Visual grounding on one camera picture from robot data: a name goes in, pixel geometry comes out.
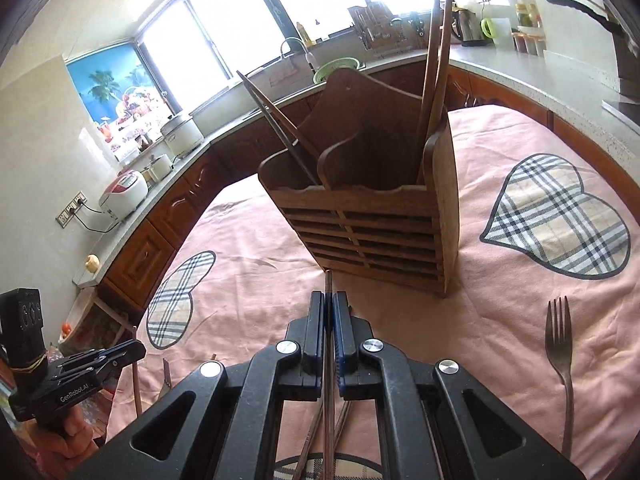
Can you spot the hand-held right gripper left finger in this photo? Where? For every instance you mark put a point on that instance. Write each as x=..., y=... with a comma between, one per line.
x=318, y=330

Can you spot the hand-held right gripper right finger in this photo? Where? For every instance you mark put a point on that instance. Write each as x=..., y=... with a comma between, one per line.
x=342, y=330

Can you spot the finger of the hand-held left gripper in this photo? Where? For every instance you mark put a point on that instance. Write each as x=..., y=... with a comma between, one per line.
x=110, y=350
x=85, y=372

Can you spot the wooden utensil holder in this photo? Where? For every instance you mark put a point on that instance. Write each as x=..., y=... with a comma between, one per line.
x=360, y=220

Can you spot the wooden chopstick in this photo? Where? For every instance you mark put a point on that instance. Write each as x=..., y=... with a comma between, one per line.
x=442, y=60
x=280, y=117
x=136, y=390
x=429, y=60

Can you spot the person's left hand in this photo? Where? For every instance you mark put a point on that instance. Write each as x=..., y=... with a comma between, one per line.
x=67, y=437

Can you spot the white corner shelf rack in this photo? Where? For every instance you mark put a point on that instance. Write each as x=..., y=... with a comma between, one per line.
x=100, y=320

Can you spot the small orange fruit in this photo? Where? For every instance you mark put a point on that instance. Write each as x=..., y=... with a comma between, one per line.
x=66, y=329

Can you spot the wooden lower cabinets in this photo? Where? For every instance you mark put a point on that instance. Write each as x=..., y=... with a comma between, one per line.
x=150, y=250

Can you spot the pink white rice cooker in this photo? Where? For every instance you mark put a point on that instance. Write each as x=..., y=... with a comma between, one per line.
x=122, y=194

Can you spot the pink heart-print tablecloth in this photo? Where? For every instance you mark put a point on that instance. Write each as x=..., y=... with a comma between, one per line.
x=500, y=310

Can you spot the small white pot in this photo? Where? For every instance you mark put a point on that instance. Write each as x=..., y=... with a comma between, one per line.
x=160, y=169

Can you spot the large white cooker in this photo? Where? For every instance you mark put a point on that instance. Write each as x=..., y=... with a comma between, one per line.
x=182, y=135

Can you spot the green basin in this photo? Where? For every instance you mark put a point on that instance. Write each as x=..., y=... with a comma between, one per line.
x=337, y=69

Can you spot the steel sink faucet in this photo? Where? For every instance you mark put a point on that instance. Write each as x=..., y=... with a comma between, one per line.
x=310, y=60

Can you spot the amber bottle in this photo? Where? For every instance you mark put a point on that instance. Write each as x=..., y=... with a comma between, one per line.
x=304, y=35

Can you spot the dish drying rack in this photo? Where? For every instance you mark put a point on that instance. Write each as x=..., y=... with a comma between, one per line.
x=385, y=27

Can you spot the kitchen window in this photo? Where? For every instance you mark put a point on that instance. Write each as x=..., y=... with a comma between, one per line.
x=225, y=20

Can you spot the grey kitchen countertop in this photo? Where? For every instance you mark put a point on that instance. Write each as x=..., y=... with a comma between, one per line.
x=550, y=80

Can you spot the steel electric kettle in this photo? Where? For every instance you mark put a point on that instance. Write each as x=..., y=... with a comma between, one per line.
x=467, y=25

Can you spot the green cup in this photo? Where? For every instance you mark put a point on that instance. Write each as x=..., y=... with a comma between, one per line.
x=487, y=29

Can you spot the row of spice jars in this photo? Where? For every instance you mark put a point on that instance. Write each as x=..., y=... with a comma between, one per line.
x=527, y=42

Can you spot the black gas stove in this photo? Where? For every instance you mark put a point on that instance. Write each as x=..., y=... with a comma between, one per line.
x=625, y=117

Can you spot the condiment bottles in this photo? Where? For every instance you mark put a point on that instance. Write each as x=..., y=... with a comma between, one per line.
x=527, y=15

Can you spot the wall socket strip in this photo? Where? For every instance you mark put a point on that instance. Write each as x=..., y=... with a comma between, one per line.
x=71, y=207

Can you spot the beach fruit wall poster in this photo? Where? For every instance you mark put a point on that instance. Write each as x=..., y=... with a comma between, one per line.
x=115, y=90

